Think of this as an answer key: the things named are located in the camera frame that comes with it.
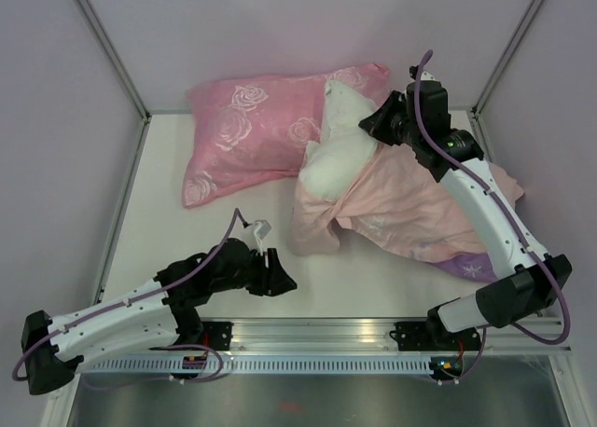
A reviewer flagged white pillow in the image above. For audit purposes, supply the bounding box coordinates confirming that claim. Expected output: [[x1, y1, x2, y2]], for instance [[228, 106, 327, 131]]
[[298, 80, 378, 201]]

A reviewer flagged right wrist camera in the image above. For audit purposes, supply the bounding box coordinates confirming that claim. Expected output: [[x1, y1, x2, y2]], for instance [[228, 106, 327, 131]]
[[409, 65, 438, 82]]

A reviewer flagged right aluminium frame post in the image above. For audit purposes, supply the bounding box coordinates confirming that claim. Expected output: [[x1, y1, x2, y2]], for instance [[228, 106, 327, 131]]
[[471, 0, 548, 119]]

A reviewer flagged purple Elsa pillowcase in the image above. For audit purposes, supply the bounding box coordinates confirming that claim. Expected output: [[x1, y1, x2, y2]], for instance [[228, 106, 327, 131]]
[[288, 145, 496, 282]]

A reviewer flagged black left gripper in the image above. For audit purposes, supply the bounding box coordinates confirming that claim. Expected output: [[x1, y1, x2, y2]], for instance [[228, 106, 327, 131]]
[[212, 247, 297, 296]]

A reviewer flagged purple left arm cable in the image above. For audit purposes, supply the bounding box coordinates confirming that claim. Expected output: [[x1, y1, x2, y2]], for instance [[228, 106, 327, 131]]
[[12, 207, 256, 381]]

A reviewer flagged white slotted cable duct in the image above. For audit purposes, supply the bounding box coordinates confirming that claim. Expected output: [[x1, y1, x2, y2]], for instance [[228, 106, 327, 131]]
[[90, 354, 433, 377]]

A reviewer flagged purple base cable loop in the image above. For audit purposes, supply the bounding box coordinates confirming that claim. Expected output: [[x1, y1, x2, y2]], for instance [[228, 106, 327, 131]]
[[165, 345, 225, 384]]

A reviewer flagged aluminium front rail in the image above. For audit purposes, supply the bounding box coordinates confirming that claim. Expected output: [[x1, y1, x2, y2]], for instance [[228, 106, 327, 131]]
[[148, 315, 573, 356]]

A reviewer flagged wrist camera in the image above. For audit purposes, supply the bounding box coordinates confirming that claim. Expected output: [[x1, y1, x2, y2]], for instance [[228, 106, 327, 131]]
[[252, 219, 271, 253], [409, 65, 438, 82]]

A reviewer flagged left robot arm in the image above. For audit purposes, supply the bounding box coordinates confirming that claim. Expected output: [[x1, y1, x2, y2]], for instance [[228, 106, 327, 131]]
[[13, 238, 298, 395]]

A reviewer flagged left aluminium frame post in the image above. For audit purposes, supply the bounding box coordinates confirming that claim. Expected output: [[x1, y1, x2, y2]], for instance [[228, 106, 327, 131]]
[[73, 0, 151, 122]]

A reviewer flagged pink rose-patterned pillow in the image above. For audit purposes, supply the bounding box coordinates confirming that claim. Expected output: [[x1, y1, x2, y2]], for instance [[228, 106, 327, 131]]
[[182, 63, 391, 209]]

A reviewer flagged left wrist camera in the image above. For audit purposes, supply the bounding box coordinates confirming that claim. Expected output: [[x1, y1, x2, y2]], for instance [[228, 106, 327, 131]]
[[252, 219, 271, 253]]

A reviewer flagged aluminium frame post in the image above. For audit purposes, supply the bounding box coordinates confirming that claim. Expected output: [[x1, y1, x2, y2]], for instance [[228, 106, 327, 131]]
[[471, 0, 548, 119], [73, 0, 151, 122]]

